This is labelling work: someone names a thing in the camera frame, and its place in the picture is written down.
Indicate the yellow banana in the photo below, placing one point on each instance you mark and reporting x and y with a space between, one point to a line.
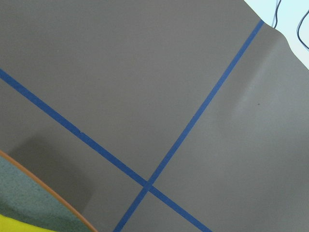
8 224

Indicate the grey square plate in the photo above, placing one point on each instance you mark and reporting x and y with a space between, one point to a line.
27 195

